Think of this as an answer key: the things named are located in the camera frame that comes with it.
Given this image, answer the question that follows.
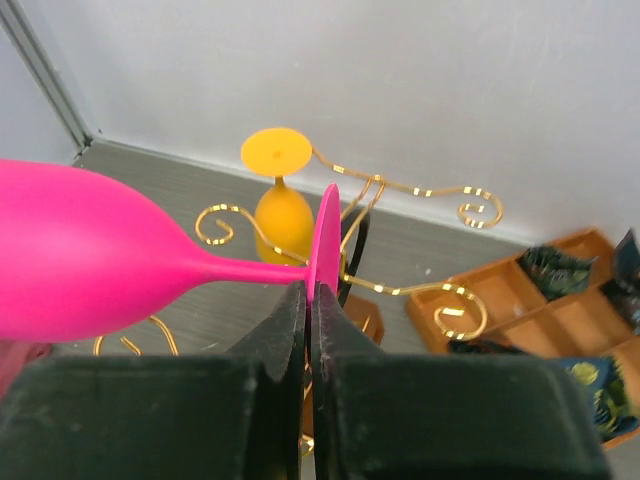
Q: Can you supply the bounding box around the dark green patterned cloth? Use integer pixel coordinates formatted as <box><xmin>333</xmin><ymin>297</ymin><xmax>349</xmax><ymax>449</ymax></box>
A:
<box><xmin>517</xmin><ymin>245</ymin><xmax>598</xmax><ymax>302</ymax></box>

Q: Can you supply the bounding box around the blue yellow patterned cloth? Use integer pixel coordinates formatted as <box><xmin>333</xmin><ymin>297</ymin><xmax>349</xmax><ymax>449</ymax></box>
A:
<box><xmin>557</xmin><ymin>355</ymin><xmax>639</xmax><ymax>443</ymax></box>

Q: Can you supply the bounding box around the gold wire wine glass rack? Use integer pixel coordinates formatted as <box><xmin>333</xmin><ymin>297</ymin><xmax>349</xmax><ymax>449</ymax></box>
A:
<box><xmin>84</xmin><ymin>144</ymin><xmax>515</xmax><ymax>355</ymax></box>

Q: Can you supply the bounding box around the pink plastic wine glass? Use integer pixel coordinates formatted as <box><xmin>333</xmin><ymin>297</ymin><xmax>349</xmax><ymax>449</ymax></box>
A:
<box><xmin>1</xmin><ymin>159</ymin><xmax>341</xmax><ymax>343</ymax></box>

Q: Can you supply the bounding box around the orange wine glass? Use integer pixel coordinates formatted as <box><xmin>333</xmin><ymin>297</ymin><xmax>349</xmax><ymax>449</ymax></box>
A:
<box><xmin>241</xmin><ymin>127</ymin><xmax>314</xmax><ymax>265</ymax></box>

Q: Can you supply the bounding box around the orange wooden divided tray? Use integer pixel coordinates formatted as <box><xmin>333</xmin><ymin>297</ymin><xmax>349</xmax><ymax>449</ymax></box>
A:
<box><xmin>407</xmin><ymin>229</ymin><xmax>639</xmax><ymax>447</ymax></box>

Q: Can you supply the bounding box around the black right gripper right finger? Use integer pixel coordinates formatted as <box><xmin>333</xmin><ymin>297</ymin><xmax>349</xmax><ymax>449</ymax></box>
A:
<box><xmin>310</xmin><ymin>284</ymin><xmax>612</xmax><ymax>479</ymax></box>

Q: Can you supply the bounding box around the red folded cloth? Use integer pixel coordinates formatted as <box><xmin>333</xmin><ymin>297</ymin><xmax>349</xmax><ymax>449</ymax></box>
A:
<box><xmin>0</xmin><ymin>339</ymin><xmax>52</xmax><ymax>397</ymax></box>

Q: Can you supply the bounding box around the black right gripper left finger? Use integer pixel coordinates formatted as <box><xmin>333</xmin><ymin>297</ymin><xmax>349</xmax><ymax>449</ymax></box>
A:
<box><xmin>1</xmin><ymin>282</ymin><xmax>306</xmax><ymax>479</ymax></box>

